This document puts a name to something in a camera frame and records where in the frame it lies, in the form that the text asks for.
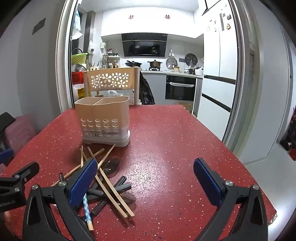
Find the green plastic basket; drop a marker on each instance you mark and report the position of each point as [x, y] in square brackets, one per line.
[79, 58]

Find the red plastic basket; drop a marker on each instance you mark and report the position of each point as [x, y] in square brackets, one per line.
[77, 78]

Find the white refrigerator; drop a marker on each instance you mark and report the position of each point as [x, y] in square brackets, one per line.
[220, 68]

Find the blue patterned chopstick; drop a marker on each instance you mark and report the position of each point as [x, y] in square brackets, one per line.
[87, 213]

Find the black wok on stove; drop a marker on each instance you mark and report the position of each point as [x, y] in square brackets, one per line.
[132, 64]

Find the beige plastic utensil holder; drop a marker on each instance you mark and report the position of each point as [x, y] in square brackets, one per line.
[104, 120]

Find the black built-in oven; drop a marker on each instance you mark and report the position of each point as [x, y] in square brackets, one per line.
[180, 88]

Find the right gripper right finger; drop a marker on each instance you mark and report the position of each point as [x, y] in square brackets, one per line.
[251, 220]

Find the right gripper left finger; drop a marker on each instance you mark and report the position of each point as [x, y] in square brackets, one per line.
[39, 222]

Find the beige flower-pattern storage cart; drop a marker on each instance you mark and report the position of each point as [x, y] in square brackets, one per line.
[121, 80]

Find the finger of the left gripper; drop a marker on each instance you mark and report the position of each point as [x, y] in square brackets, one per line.
[13, 188]

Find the cardboard box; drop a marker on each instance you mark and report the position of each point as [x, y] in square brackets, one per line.
[187, 105]

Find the dark translucent spoon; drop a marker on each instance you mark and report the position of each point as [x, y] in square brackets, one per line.
[127, 197]
[111, 167]

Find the pink plastic stool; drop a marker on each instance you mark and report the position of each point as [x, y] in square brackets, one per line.
[19, 133]

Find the brown cooking pot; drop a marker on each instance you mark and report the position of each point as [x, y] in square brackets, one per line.
[154, 64]

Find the white rice cooker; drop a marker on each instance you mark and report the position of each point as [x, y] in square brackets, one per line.
[199, 71]

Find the black range hood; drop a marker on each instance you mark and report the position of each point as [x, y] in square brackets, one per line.
[144, 44]

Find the dark handled spoon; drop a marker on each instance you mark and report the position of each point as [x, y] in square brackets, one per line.
[122, 186]
[101, 204]

